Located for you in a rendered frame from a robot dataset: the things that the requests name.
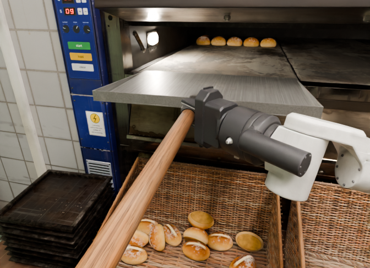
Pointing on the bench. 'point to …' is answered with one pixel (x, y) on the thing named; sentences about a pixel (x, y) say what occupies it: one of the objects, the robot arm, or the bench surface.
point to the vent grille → (99, 168)
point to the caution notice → (96, 123)
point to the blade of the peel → (275, 101)
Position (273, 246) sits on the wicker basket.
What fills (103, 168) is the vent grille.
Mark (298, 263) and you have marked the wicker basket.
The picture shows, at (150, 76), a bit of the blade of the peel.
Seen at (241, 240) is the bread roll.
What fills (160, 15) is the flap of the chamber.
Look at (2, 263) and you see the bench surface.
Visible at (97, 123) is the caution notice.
